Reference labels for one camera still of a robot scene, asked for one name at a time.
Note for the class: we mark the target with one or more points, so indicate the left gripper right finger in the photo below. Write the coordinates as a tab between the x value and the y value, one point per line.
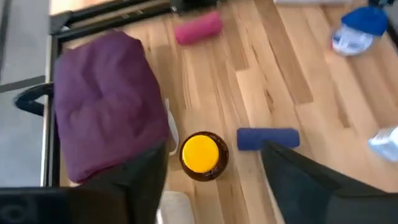
295	186

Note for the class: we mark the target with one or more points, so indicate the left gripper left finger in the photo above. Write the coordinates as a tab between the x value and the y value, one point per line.
143	186

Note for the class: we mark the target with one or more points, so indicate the navy blue bandage roll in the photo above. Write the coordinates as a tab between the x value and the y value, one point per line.
258	137

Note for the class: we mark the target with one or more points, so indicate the amber bottle yellow cap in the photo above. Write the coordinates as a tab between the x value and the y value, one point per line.
200	154

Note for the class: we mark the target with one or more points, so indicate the pink bandage roll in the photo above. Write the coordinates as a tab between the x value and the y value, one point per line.
199	28

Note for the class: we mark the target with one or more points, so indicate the blue capped white container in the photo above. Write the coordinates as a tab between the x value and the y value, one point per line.
363	21

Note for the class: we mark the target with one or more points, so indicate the purple cloth bag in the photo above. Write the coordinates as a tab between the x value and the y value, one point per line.
105	102

